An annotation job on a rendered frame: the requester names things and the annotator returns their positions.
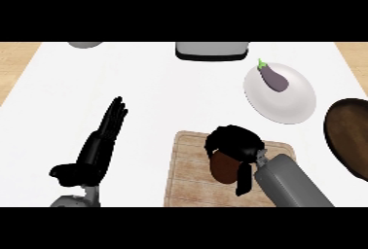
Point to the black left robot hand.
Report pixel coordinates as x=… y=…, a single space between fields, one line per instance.
x=98 y=146

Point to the pale wooden cutting board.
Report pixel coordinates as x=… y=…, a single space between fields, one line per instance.
x=191 y=175

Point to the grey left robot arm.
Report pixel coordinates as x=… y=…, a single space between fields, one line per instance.
x=79 y=197

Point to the brown cupcake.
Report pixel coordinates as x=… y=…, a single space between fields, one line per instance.
x=224 y=167

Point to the grey round object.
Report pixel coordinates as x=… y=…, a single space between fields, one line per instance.
x=85 y=44

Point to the purple eggplant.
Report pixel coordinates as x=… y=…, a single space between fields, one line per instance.
x=274 y=78

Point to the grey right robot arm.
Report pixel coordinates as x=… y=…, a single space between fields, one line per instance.
x=290 y=181

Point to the white oval plate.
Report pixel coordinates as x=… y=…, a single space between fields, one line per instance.
x=283 y=97

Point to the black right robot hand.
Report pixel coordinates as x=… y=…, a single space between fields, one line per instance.
x=237 y=142

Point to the dark brown pan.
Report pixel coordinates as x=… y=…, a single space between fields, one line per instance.
x=350 y=136

